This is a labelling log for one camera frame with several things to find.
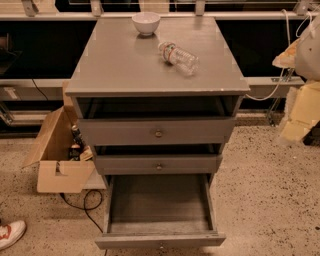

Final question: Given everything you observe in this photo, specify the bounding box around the white and red sneaker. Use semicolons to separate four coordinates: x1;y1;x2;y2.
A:
0;220;27;250

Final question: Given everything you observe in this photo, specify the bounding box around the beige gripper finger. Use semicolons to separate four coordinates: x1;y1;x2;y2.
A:
277;81;320;145
272;39;299;68

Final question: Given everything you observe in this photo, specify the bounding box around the black floor cable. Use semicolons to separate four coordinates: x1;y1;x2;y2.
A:
59;189;108;256

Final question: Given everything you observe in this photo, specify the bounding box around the grey middle drawer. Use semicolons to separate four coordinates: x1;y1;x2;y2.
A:
95;154;222;175

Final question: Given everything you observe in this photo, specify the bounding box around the white ceramic bowl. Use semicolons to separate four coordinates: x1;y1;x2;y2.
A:
132;12;161;36

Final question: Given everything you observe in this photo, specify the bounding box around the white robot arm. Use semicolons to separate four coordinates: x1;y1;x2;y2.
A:
272;15;320;144

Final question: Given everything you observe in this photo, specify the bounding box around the grey metal support rod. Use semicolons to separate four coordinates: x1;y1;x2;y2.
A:
265;68;296;127

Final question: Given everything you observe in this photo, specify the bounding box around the white hanging cable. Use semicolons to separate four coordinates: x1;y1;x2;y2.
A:
245;8;293;102

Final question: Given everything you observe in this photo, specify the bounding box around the grey top drawer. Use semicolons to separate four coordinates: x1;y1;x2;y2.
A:
78;118;235;146

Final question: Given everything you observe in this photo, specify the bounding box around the grey wooden drawer cabinet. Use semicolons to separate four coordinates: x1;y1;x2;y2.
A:
64;15;251;184

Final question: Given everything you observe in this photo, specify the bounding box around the dark bottle in box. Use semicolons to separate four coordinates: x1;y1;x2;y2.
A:
71;125;86;149

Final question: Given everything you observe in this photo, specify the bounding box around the open cardboard box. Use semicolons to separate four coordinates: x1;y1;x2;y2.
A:
22;81;94;193

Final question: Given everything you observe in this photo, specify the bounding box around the grey open bottom drawer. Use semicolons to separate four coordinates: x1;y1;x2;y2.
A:
95;174;226;250

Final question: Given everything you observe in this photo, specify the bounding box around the clear plastic water bottle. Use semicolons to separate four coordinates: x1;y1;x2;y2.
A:
158;42;199;76

